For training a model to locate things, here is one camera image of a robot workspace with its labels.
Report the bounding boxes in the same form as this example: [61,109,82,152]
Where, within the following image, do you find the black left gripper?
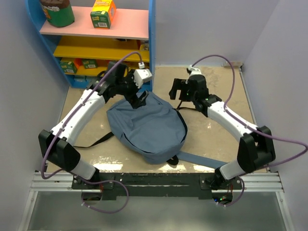
[116,69,149,108]

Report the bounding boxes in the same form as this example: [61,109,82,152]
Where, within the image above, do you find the blue student backpack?
[72,90,228,173]

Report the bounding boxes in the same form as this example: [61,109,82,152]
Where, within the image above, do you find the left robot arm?
[38,62,152,189]

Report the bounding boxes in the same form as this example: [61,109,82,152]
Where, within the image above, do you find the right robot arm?
[169,74,276,190]

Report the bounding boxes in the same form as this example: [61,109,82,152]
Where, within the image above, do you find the light blue tissue pack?
[74,75,86,82]

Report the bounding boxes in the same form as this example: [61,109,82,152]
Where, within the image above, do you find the small green box on shelf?
[82,59,98,69]

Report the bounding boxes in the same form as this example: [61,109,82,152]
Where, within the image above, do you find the blue shelf unit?
[25,0,155,89]

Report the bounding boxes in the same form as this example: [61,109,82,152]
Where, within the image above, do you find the yellow green carton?
[90,0,116,29]

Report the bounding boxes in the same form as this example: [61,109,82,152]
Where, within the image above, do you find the green brown canister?
[39,0,75,27]

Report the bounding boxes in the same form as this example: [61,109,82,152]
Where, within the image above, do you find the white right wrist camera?
[186,65,202,77]

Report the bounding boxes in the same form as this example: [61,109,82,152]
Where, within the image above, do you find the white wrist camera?
[133,62,153,89]
[186,65,202,77]

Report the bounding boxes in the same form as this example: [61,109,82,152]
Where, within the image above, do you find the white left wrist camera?
[133,62,153,89]

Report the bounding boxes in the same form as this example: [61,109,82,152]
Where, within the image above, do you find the white wall label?
[222,61,243,68]

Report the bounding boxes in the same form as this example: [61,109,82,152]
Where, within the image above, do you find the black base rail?
[72,172,242,200]

